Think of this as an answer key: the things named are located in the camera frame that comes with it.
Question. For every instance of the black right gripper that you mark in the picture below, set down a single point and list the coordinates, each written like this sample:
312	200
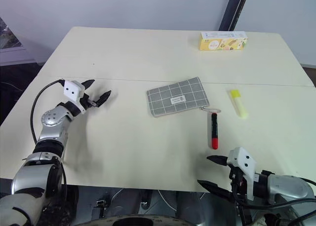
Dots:
236	180

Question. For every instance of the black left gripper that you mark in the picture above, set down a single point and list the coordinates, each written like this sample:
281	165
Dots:
87	101

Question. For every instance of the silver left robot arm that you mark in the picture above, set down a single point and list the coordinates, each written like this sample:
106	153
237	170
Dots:
50	131

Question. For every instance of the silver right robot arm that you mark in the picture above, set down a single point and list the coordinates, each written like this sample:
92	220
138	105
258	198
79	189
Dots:
286	189

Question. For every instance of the grey checkered pencil pouch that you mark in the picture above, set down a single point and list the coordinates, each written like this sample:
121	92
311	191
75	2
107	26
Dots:
177	96

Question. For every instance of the red and black marker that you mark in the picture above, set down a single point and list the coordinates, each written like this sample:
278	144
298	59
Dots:
214	130

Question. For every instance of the yellow highlighter pen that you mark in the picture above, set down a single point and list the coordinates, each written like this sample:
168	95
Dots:
238	103

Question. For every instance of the yellow printed cardboard box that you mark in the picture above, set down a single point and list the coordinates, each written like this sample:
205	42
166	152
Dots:
223	41

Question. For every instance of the black vertical pole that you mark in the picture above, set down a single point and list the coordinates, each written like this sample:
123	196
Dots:
231	10

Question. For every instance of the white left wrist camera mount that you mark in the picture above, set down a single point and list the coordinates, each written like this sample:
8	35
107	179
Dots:
71	89

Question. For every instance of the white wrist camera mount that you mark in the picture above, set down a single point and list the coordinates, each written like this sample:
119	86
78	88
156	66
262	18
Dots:
71	89
243	166

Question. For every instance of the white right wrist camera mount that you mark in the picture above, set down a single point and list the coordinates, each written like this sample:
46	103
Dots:
243	166

